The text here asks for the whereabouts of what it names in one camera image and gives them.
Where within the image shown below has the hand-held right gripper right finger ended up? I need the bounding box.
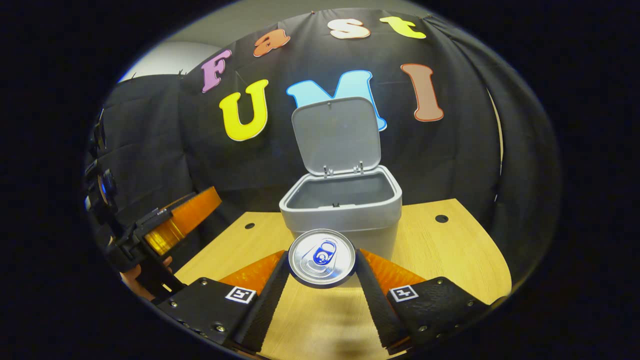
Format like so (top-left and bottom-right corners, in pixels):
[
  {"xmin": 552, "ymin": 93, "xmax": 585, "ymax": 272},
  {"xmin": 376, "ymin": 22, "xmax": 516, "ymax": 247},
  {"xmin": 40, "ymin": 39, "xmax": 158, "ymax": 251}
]
[{"xmin": 354, "ymin": 248, "xmax": 506, "ymax": 356}]

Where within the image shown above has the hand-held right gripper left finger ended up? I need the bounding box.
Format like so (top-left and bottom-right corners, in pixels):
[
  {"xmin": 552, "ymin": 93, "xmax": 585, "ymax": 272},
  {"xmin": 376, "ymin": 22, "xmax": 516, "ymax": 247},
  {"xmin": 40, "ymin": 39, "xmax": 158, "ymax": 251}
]
[{"xmin": 152, "ymin": 250, "xmax": 291, "ymax": 353}]

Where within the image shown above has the blue pop can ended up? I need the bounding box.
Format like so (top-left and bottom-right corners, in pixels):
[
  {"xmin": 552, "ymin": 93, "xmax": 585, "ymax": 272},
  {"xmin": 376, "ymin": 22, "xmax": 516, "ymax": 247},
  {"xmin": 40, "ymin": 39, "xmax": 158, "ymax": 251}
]
[{"xmin": 288, "ymin": 228, "xmax": 356, "ymax": 288}]

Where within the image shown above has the white desktop garbage bin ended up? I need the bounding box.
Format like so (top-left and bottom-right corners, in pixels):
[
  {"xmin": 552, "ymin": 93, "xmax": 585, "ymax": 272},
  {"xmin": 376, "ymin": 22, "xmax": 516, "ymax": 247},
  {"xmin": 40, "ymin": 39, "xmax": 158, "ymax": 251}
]
[{"xmin": 279, "ymin": 96, "xmax": 403, "ymax": 263}]

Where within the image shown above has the wooden desktop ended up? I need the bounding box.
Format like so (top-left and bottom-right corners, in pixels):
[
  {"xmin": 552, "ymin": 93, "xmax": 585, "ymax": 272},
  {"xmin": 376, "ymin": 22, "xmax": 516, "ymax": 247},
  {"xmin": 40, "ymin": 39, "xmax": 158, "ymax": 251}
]
[{"xmin": 172, "ymin": 198, "xmax": 512, "ymax": 360}]

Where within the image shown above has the black backdrop cloth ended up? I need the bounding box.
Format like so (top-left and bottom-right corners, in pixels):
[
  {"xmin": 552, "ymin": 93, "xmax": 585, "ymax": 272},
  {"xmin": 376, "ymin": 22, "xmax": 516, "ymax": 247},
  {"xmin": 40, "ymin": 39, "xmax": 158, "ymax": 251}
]
[{"xmin": 87, "ymin": 7, "xmax": 558, "ymax": 281}]

